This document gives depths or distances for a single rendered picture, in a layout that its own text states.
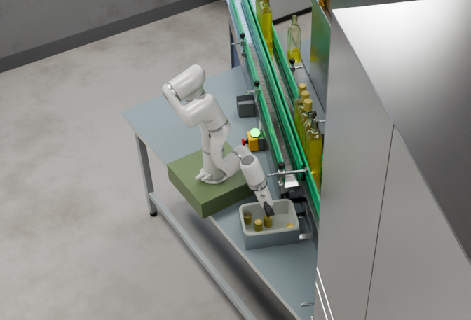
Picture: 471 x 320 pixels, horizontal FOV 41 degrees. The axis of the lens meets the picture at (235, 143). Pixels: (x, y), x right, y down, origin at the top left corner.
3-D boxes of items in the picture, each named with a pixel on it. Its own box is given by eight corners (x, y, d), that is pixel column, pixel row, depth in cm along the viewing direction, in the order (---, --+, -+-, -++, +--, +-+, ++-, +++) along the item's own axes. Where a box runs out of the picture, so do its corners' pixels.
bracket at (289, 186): (303, 198, 266) (303, 185, 262) (280, 201, 266) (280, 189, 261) (301, 192, 269) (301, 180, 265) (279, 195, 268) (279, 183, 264)
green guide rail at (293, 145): (302, 178, 266) (303, 164, 261) (300, 178, 266) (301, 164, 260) (241, -7, 400) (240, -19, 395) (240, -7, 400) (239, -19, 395)
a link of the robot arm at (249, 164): (221, 154, 244) (239, 138, 247) (230, 172, 250) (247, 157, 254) (247, 169, 233) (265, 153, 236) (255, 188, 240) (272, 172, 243)
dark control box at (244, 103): (254, 116, 322) (254, 103, 317) (239, 118, 322) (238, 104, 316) (251, 106, 329) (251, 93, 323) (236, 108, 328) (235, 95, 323)
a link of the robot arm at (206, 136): (205, 158, 261) (204, 128, 251) (196, 139, 271) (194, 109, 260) (228, 152, 264) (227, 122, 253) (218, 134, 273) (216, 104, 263)
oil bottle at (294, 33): (300, 61, 336) (301, 17, 320) (290, 64, 335) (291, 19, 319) (296, 56, 340) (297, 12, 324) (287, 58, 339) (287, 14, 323)
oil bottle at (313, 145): (320, 173, 268) (322, 134, 255) (308, 175, 268) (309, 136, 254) (317, 164, 273) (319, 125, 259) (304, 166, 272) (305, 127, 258)
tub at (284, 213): (300, 242, 256) (300, 227, 250) (244, 250, 254) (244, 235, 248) (291, 211, 269) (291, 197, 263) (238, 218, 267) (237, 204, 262)
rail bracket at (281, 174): (308, 185, 262) (308, 162, 254) (267, 190, 261) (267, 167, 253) (305, 180, 265) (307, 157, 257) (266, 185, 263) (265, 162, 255)
